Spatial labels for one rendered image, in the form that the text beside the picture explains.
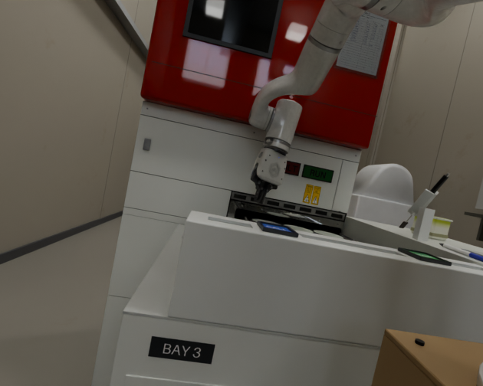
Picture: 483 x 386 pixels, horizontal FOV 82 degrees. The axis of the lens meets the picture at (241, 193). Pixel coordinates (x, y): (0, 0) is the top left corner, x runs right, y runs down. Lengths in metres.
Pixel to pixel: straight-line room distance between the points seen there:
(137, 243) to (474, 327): 0.92
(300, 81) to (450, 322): 0.61
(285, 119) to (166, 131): 0.41
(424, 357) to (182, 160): 0.87
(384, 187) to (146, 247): 3.37
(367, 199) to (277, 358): 3.48
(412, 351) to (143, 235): 0.90
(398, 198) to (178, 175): 3.42
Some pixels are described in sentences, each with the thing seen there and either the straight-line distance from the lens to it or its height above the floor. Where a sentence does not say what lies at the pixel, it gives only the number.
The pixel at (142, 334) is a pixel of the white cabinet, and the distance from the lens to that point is 0.46.
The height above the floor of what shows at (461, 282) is 0.94.
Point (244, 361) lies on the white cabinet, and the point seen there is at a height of 0.77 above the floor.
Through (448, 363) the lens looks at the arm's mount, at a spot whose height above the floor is 0.91.
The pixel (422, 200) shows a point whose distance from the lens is 0.87.
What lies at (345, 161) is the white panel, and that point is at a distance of 1.12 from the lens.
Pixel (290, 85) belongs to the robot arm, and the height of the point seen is 1.30.
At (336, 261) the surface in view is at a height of 0.94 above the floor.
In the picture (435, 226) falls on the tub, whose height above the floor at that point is 1.00.
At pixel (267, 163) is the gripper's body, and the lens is 0.86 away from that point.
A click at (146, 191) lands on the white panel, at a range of 1.04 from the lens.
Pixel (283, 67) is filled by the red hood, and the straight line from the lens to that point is 1.05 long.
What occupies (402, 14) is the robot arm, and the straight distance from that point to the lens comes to 0.65.
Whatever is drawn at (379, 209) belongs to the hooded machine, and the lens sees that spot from 3.95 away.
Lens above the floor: 1.03
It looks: 3 degrees down
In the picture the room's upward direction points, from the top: 12 degrees clockwise
